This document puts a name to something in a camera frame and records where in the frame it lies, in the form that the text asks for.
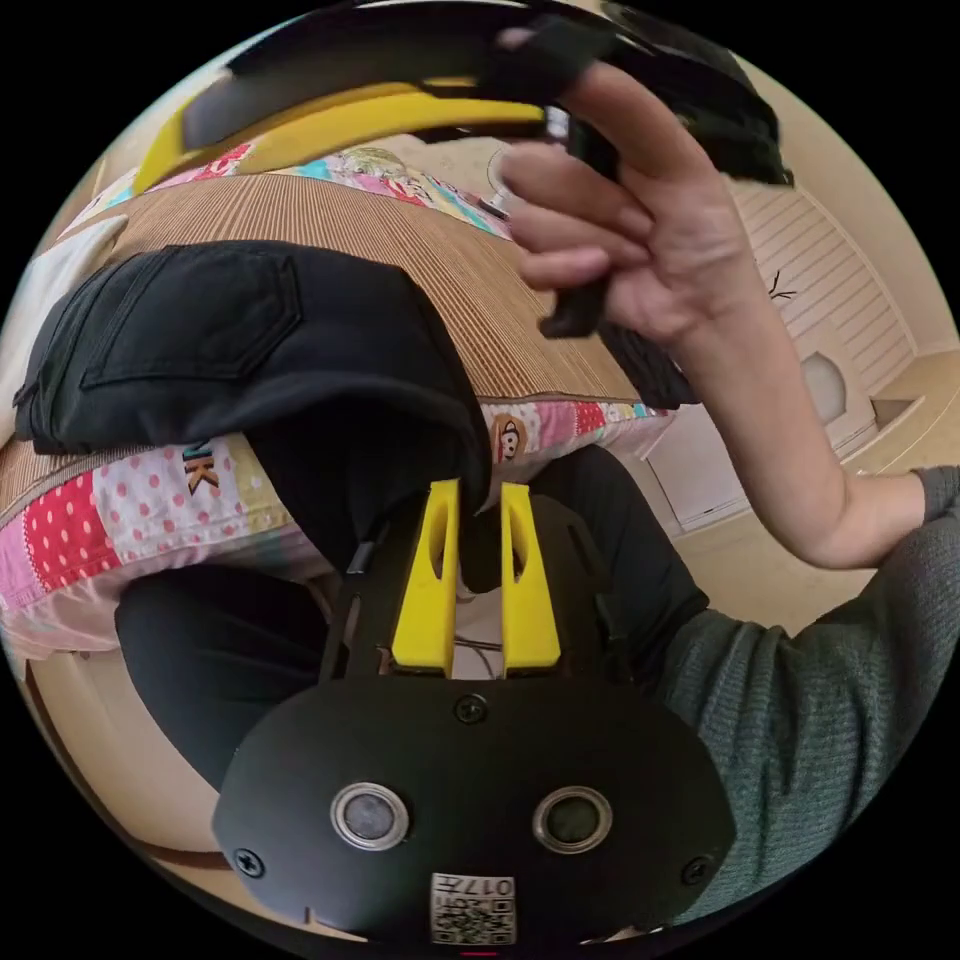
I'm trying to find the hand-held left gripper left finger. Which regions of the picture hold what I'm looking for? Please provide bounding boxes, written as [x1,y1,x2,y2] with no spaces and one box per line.
[389,478,462,670]

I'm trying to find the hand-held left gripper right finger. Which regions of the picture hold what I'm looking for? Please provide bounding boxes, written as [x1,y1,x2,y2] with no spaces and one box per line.
[499,482,562,670]

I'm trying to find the black long pants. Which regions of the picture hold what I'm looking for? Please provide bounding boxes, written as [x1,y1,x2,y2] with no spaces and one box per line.
[11,239,498,595]

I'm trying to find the person's right forearm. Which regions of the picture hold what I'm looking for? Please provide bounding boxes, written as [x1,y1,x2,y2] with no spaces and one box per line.
[671,298,960,571]

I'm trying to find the person's right hand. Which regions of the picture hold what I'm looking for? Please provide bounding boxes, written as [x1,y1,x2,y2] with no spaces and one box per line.
[497,61,760,354]

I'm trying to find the bed with woven mat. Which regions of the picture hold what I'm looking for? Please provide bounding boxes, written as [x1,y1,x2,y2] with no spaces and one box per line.
[0,142,680,661]

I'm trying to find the person's body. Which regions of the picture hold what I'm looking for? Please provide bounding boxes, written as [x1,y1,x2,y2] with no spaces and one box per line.
[112,442,960,931]

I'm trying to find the white slatted cupboard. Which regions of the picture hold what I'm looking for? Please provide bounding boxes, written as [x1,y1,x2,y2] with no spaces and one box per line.
[643,176,931,535]

